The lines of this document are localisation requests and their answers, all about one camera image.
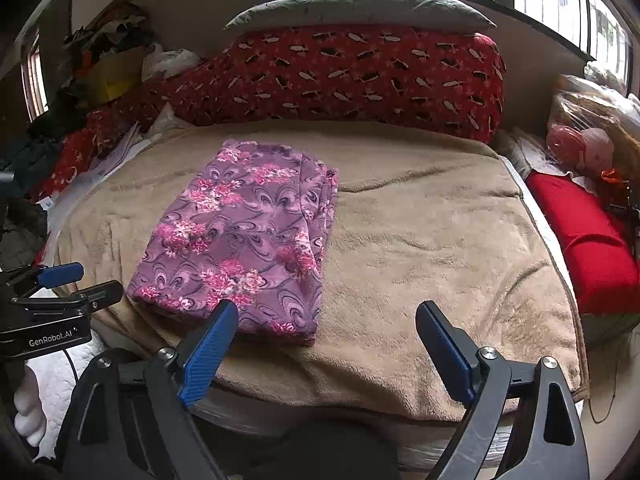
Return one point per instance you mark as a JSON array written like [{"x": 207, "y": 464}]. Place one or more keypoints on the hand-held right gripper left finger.
[{"x": 210, "y": 350}]

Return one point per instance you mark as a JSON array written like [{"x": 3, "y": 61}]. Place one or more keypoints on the dark cloth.
[{"x": 20, "y": 230}]

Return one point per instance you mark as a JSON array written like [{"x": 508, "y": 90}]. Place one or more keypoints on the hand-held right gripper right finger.
[{"x": 445, "y": 350}]

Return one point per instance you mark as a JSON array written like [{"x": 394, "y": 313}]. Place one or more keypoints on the yellow box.
[{"x": 112, "y": 77}]

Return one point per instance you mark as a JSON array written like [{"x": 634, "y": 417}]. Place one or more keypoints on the red patterned bolster pillow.
[{"x": 375, "y": 75}]

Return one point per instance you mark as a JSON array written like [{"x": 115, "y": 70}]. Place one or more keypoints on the small window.
[{"x": 35, "y": 85}]

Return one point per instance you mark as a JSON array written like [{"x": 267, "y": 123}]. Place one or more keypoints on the dark clothing pile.
[{"x": 30, "y": 160}]

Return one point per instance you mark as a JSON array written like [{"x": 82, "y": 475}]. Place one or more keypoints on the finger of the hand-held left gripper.
[
  {"x": 60, "y": 275},
  {"x": 100, "y": 294}
]

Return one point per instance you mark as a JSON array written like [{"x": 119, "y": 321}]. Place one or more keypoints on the white plastic bag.
[{"x": 167, "y": 62}]

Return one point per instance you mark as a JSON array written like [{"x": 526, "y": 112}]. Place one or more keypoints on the plain red cloth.
[{"x": 585, "y": 245}]

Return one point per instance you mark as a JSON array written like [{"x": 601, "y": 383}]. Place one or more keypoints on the purple floral cloth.
[{"x": 235, "y": 230}]

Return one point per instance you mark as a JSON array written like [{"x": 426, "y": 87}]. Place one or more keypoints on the clear plastic bag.
[{"x": 590, "y": 105}]

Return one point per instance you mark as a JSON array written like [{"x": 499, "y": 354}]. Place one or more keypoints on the grey pillow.
[{"x": 360, "y": 10}]

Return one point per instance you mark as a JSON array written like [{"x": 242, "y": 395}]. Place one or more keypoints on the orange foil wrapper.
[{"x": 612, "y": 180}]

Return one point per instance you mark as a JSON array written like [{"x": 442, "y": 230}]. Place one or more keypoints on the pink soft toy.
[{"x": 595, "y": 150}]

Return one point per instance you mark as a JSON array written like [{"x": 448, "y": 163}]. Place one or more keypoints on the red star print cloth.
[{"x": 70, "y": 160}]

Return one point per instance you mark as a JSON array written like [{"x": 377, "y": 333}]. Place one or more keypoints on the beige fleece blanket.
[{"x": 425, "y": 240}]

